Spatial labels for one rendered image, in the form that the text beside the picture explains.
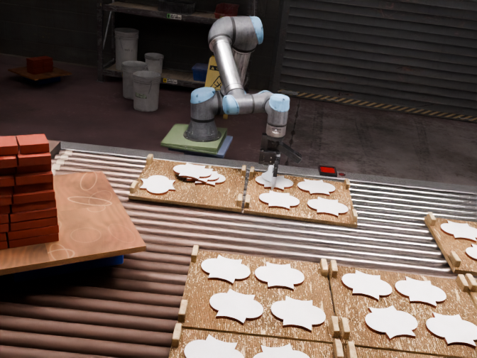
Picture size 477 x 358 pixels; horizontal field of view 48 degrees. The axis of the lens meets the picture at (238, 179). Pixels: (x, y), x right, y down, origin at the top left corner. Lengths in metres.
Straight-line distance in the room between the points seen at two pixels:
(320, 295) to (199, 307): 0.35
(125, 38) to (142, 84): 1.11
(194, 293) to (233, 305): 0.12
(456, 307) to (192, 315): 0.75
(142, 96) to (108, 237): 4.29
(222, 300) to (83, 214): 0.49
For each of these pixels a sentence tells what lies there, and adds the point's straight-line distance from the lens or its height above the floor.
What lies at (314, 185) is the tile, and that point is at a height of 0.95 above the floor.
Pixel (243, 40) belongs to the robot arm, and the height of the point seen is 1.42.
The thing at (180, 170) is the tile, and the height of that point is 0.97.
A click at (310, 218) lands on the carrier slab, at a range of 1.94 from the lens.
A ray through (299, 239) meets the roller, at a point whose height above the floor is 0.91.
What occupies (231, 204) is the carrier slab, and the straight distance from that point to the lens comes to 1.95.
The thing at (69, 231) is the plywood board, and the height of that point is 1.04.
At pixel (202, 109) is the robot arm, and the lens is 2.57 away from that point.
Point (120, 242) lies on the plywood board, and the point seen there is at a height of 1.04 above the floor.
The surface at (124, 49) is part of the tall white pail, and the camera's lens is 6.72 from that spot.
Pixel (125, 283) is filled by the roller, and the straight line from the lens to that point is 1.56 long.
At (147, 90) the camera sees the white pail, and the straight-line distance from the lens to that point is 5.72.
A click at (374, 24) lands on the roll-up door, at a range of 6.70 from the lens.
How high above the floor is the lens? 1.84
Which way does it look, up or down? 25 degrees down
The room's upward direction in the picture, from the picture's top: 6 degrees clockwise
